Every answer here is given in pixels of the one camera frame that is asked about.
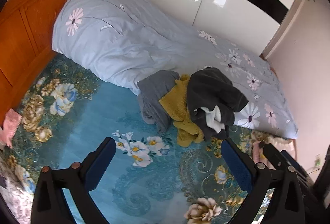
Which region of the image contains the black and white fleece jacket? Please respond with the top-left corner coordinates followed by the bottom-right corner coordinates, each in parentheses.
top-left (187, 67), bottom-right (248, 140)

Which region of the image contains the mustard yellow knit garment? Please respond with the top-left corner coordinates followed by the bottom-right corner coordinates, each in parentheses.
top-left (159, 74), bottom-right (204, 147)

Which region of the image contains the pink striped cloth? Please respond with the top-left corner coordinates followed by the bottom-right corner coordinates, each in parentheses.
top-left (0, 108), bottom-right (22, 149)

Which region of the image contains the pink folded cloth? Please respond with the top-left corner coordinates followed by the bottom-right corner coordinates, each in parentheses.
top-left (252, 141), bottom-right (268, 165)

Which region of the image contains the grey garment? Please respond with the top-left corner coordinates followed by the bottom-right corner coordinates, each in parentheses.
top-left (137, 70), bottom-right (180, 133)

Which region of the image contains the orange wooden headboard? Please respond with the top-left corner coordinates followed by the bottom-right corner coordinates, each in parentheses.
top-left (1, 0), bottom-right (67, 118)

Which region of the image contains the teal floral bed blanket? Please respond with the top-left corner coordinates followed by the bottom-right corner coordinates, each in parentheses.
top-left (0, 53), bottom-right (295, 224)

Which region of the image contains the light blue floral duvet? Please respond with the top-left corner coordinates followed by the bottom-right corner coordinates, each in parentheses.
top-left (52, 0), bottom-right (298, 139)

